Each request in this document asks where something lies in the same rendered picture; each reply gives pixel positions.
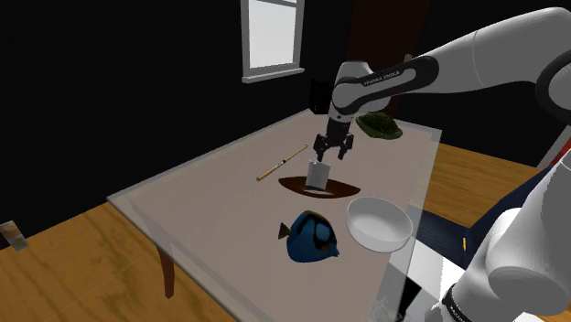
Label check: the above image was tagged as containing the wooden stick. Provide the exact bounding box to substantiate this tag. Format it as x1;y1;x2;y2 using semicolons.
255;144;310;183

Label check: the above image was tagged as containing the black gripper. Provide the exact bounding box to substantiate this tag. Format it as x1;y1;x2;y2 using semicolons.
313;116;355;163

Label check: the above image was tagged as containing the grey table with brown legs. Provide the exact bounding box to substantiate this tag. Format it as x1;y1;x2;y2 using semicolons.
105;107;443;322

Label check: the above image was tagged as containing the black box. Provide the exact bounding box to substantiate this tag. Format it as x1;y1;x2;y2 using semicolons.
309;78;334;115

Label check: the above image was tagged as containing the white framed window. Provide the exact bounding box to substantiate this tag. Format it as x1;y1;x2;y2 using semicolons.
240;0;307;85

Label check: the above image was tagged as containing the dark brown oval tray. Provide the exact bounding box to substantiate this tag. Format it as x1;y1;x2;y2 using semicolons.
277;176;362;200

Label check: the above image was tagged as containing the silver metal flask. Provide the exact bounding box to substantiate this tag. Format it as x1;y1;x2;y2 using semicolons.
305;159;332;189

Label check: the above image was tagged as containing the dark brown door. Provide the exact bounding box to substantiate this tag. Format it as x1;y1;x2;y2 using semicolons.
345;0;433;120

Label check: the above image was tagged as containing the white bowl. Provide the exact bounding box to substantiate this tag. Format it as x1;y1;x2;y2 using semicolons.
346;196;415;254

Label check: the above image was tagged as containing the small tan rectangular panel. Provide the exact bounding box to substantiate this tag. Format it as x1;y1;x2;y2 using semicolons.
0;220;29;252

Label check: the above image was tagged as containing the blue fish toy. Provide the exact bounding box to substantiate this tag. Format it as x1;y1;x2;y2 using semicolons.
277;209;341;264

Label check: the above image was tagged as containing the navy robot stand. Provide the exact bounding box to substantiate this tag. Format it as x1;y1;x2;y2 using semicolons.
412;164;556;272

